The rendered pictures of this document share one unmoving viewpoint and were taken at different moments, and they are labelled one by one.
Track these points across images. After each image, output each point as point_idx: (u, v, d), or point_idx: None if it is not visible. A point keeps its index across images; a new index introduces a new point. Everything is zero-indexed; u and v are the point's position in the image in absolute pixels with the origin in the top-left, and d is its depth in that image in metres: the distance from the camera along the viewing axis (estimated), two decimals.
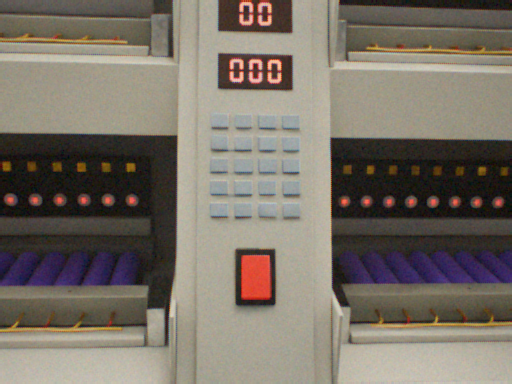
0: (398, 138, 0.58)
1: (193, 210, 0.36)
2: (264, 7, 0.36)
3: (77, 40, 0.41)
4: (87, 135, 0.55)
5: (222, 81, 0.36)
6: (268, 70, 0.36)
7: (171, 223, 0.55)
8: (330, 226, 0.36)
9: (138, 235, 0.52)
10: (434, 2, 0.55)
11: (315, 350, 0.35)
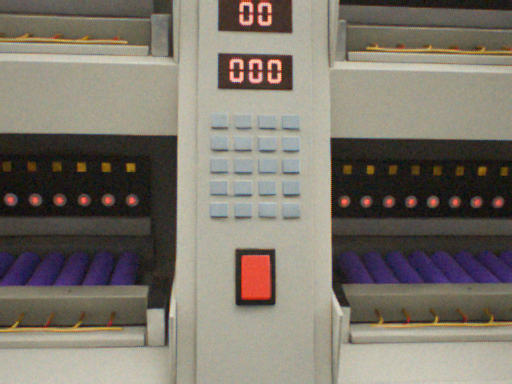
0: (398, 138, 0.58)
1: (193, 210, 0.36)
2: (264, 7, 0.36)
3: (77, 40, 0.41)
4: (87, 135, 0.55)
5: (222, 81, 0.36)
6: (268, 70, 0.36)
7: (171, 223, 0.55)
8: (330, 226, 0.36)
9: (138, 235, 0.52)
10: (434, 2, 0.55)
11: (315, 350, 0.35)
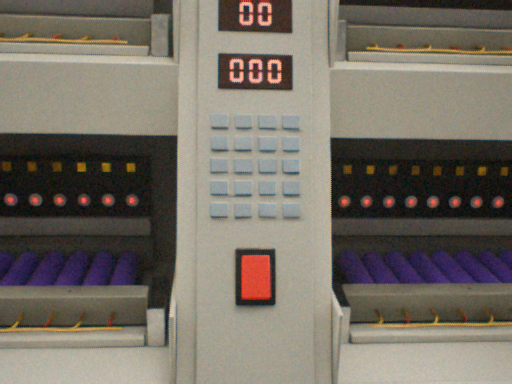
0: (398, 138, 0.58)
1: (193, 210, 0.36)
2: (264, 7, 0.36)
3: (77, 40, 0.41)
4: (87, 135, 0.55)
5: (222, 81, 0.36)
6: (268, 70, 0.36)
7: (171, 223, 0.55)
8: (330, 226, 0.36)
9: (138, 235, 0.52)
10: (434, 2, 0.55)
11: (315, 350, 0.35)
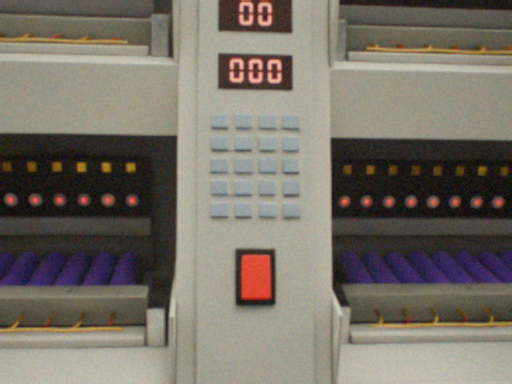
0: (398, 138, 0.58)
1: (193, 210, 0.36)
2: (264, 7, 0.36)
3: (77, 40, 0.41)
4: (87, 135, 0.55)
5: (222, 81, 0.36)
6: (268, 70, 0.36)
7: (171, 223, 0.55)
8: (330, 226, 0.36)
9: (138, 235, 0.52)
10: (434, 2, 0.55)
11: (315, 350, 0.35)
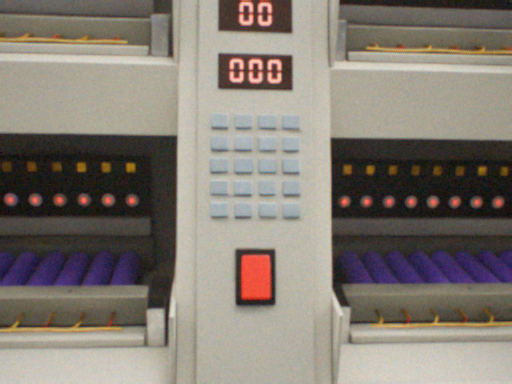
0: (398, 138, 0.58)
1: (193, 210, 0.36)
2: (264, 7, 0.36)
3: (77, 40, 0.41)
4: (87, 135, 0.55)
5: (222, 81, 0.36)
6: (268, 70, 0.36)
7: (171, 223, 0.55)
8: (330, 226, 0.36)
9: (138, 235, 0.52)
10: (434, 2, 0.55)
11: (315, 350, 0.35)
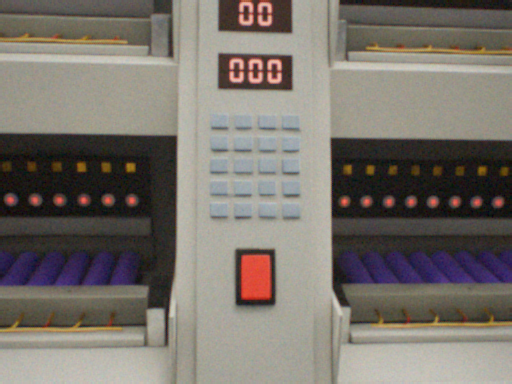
0: (398, 138, 0.58)
1: (193, 210, 0.36)
2: (264, 7, 0.36)
3: (77, 40, 0.41)
4: (87, 135, 0.55)
5: (222, 81, 0.36)
6: (268, 70, 0.36)
7: (171, 223, 0.55)
8: (330, 226, 0.36)
9: (138, 235, 0.52)
10: (434, 2, 0.55)
11: (315, 350, 0.35)
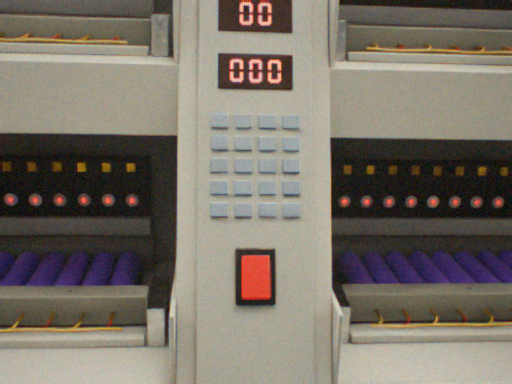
0: (398, 138, 0.58)
1: (193, 210, 0.36)
2: (264, 7, 0.36)
3: (77, 40, 0.41)
4: (87, 135, 0.55)
5: (222, 81, 0.36)
6: (268, 70, 0.36)
7: (171, 223, 0.55)
8: (330, 226, 0.36)
9: (138, 235, 0.52)
10: (434, 2, 0.55)
11: (315, 350, 0.35)
